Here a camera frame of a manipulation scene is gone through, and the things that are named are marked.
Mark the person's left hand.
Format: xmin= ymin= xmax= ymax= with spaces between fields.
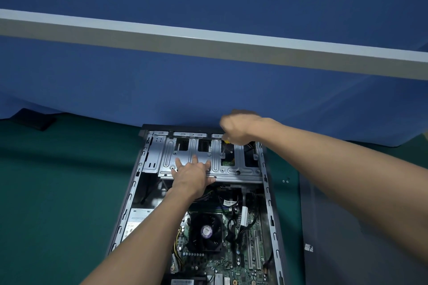
xmin=170 ymin=154 xmax=217 ymax=200

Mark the person's right hand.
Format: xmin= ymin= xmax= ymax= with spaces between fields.
xmin=218 ymin=109 xmax=272 ymax=147

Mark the silver metal drive cage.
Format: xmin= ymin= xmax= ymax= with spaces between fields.
xmin=157 ymin=135 xmax=263 ymax=184

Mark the desktop computer case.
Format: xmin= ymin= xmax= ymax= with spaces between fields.
xmin=105 ymin=123 xmax=290 ymax=285

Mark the silver power supply unit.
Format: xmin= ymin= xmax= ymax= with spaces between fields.
xmin=120 ymin=208 xmax=155 ymax=243

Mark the black side panel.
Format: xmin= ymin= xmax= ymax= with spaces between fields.
xmin=299 ymin=172 xmax=428 ymax=285

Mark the person's right forearm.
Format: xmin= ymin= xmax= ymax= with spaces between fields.
xmin=256 ymin=118 xmax=428 ymax=266

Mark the person's left forearm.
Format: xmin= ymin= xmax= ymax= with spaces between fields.
xmin=79 ymin=187 xmax=202 ymax=285

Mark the blue cloth curtain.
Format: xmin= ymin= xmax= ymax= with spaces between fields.
xmin=0 ymin=0 xmax=428 ymax=147

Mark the green floor mat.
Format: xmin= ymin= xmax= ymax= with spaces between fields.
xmin=0 ymin=112 xmax=428 ymax=285

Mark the black flat base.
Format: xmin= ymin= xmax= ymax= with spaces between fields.
xmin=9 ymin=108 xmax=58 ymax=132

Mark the yellow and black cable bundle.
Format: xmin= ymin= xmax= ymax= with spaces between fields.
xmin=172 ymin=224 xmax=185 ymax=266

